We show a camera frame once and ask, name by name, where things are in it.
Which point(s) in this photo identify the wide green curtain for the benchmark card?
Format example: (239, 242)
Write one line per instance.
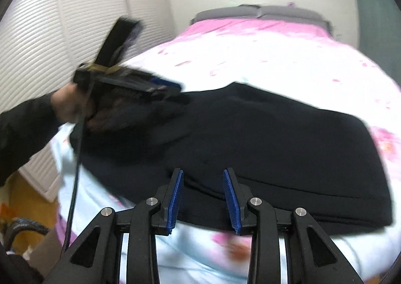
(376, 5)

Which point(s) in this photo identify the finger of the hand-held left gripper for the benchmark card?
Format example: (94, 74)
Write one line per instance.
(141, 86)
(117, 39)

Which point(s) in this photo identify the person's left hand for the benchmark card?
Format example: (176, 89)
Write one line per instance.
(67, 102)

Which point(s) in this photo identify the black pants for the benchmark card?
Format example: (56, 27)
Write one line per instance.
(266, 146)

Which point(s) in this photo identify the person's left forearm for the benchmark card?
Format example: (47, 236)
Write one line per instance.
(22, 136)

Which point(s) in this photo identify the grey padded headboard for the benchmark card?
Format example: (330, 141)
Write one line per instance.
(282, 13)

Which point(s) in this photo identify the white louvered wardrobe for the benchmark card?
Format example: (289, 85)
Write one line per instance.
(47, 36)

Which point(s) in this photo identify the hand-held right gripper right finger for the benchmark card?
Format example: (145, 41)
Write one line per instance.
(230, 202)

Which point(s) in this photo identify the bed with pink floral duvet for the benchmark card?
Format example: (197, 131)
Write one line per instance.
(266, 58)

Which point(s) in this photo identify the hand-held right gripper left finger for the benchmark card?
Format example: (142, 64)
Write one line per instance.
(174, 202)

